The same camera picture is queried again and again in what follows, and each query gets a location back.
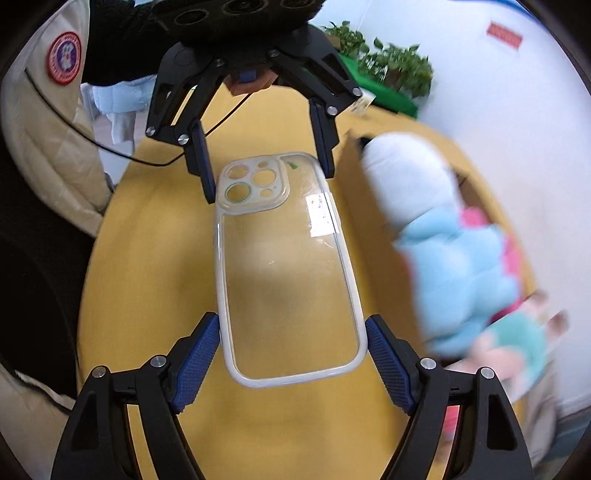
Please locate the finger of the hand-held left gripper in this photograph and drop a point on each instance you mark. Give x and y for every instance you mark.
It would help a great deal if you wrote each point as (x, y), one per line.
(328, 161)
(207, 177)

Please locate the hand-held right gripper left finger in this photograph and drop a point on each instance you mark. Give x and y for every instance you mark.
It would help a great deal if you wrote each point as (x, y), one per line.
(198, 362)

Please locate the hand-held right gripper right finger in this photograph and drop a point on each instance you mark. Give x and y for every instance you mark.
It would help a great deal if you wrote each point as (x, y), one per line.
(390, 367)

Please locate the cardboard box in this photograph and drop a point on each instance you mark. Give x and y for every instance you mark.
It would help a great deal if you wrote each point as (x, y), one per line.
(358, 198)

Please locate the clear phone case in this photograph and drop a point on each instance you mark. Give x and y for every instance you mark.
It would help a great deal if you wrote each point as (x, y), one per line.
(286, 286)

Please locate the white and blue plush toy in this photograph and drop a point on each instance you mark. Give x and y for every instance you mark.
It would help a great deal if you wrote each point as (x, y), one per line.
(452, 258)

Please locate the person's left forearm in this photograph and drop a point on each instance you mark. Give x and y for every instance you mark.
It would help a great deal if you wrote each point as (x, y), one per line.
(124, 41)

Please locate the person's left hand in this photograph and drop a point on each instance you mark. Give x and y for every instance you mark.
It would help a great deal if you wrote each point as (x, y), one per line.
(258, 85)

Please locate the green plant stand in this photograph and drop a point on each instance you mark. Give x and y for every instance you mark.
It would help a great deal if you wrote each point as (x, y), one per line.
(392, 100)

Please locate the green potted plant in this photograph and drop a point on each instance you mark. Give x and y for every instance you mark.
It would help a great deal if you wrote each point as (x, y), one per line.
(346, 39)
(397, 64)

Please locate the teal dress doll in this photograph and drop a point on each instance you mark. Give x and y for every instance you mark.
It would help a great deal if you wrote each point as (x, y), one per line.
(521, 341)

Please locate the beige padded jacket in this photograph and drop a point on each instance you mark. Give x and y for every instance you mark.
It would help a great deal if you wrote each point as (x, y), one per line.
(41, 134)

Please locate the red wall notice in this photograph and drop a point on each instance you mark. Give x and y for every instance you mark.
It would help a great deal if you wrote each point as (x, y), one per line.
(504, 34)

